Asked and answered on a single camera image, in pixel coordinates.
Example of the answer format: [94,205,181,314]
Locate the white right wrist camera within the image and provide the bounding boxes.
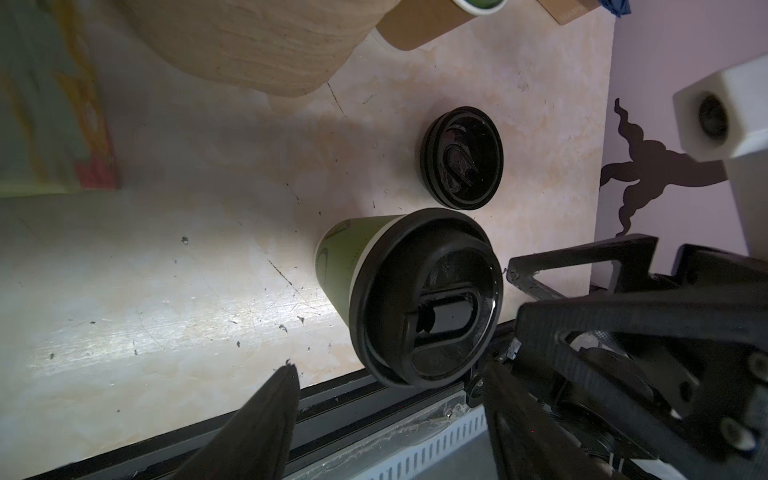
[673,55,767,260]

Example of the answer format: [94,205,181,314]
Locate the white green paper cup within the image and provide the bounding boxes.
[314,207,504,389]

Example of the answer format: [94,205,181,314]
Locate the white slotted cable duct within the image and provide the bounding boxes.
[288,396,487,479]

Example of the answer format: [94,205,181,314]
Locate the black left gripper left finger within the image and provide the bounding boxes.
[173,364,300,479]

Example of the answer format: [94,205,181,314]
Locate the black cup lid stack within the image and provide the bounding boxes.
[419,106,504,211]

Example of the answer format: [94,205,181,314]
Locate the brown cardboard napkin box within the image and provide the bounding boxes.
[538,0,601,25]

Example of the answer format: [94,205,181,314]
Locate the blue napkin stack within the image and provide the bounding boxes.
[599,0,631,18]

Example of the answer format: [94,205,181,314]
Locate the stacked paper cups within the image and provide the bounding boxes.
[376,0,506,51]

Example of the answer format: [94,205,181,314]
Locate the white paper takeout bag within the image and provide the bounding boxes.
[1,1,119,198]

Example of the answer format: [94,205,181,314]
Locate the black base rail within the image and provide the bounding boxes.
[23,317,523,480]

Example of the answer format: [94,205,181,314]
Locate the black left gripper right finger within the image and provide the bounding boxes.
[483,363,594,479]

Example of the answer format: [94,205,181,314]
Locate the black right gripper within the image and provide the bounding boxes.
[507,234,767,479]

